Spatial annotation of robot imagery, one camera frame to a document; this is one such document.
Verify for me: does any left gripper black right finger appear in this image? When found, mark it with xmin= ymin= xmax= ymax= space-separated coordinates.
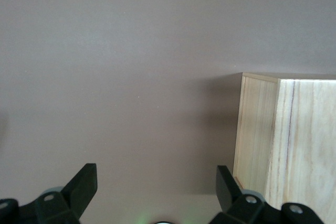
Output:
xmin=206 ymin=165 xmax=327 ymax=224

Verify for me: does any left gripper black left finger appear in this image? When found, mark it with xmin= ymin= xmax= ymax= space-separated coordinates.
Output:
xmin=0 ymin=163 xmax=98 ymax=224

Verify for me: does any light wooden cabinet box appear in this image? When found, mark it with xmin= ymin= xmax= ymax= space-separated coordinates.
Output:
xmin=233 ymin=71 xmax=336 ymax=224

